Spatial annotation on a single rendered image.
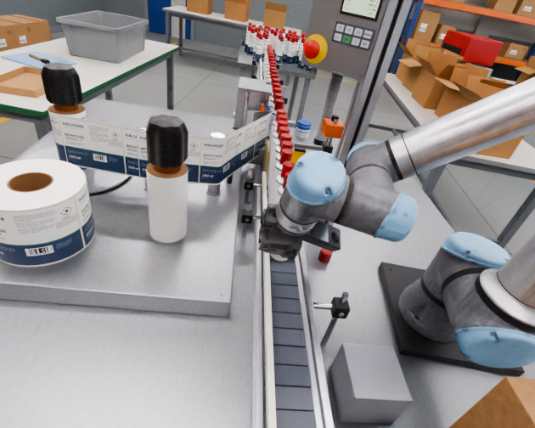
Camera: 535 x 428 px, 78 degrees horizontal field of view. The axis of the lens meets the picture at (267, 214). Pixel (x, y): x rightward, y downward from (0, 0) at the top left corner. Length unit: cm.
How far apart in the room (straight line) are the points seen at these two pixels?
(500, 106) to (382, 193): 22
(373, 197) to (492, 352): 34
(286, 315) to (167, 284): 26
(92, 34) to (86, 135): 170
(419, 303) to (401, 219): 37
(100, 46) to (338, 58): 206
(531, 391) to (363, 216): 27
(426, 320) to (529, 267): 29
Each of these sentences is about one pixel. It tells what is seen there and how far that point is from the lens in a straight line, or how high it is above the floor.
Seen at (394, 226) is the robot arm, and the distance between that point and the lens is 50.
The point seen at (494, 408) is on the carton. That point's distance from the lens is 52.
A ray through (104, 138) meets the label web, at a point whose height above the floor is 102.
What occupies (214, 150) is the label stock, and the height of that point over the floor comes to 103.
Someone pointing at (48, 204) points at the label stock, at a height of 102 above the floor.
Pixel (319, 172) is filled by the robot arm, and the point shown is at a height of 124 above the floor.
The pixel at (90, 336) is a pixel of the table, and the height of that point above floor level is 83.
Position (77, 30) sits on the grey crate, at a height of 96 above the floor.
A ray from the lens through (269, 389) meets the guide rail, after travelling 59.
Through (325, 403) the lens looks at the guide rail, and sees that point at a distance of 55.
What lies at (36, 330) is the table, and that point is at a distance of 80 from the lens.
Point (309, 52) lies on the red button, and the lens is 82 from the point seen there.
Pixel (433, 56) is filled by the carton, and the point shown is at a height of 112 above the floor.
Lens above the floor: 144
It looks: 35 degrees down
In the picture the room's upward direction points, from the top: 11 degrees clockwise
